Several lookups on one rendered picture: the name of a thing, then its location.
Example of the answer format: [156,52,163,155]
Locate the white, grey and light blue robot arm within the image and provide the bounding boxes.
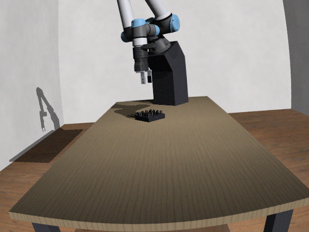
[117,0,180,55]

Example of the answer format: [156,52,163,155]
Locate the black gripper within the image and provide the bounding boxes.
[132,38,157,84]

